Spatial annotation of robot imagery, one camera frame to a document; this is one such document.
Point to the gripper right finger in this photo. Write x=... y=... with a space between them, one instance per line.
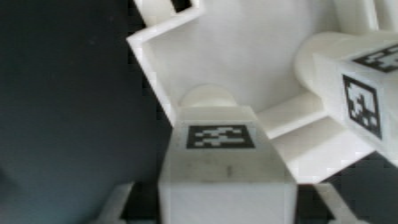
x=337 y=205

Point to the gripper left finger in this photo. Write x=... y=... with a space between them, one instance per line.
x=111 y=212

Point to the white chair leg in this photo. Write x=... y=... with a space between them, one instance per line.
x=347 y=70
x=227 y=184

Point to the white chair seat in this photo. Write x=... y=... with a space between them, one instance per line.
x=225 y=44

